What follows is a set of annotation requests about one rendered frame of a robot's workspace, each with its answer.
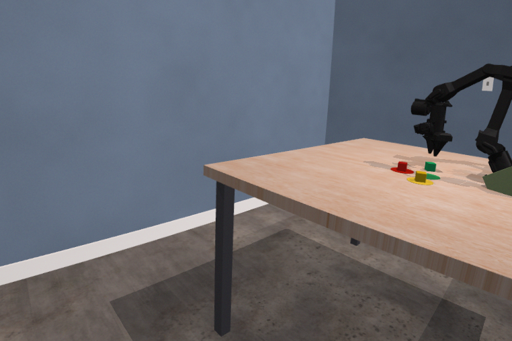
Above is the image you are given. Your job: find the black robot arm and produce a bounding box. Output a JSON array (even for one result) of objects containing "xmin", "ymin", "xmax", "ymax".
[{"xmin": 411, "ymin": 64, "xmax": 512, "ymax": 173}]

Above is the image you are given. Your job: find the green circle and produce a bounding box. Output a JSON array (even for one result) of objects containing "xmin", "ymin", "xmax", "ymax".
[{"xmin": 426, "ymin": 173, "xmax": 440, "ymax": 180}]

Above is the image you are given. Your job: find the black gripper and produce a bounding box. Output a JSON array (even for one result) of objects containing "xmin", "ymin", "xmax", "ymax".
[{"xmin": 421, "ymin": 117, "xmax": 453, "ymax": 156}]

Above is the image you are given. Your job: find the red circle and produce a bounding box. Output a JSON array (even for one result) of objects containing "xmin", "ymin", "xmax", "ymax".
[{"xmin": 391, "ymin": 167, "xmax": 414, "ymax": 174}]

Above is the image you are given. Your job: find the yellow circle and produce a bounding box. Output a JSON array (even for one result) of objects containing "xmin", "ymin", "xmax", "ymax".
[{"xmin": 407, "ymin": 177, "xmax": 433, "ymax": 185}]

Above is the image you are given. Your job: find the yellow cube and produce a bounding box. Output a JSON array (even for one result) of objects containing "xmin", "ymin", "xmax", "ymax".
[{"xmin": 415, "ymin": 170, "xmax": 427, "ymax": 183}]

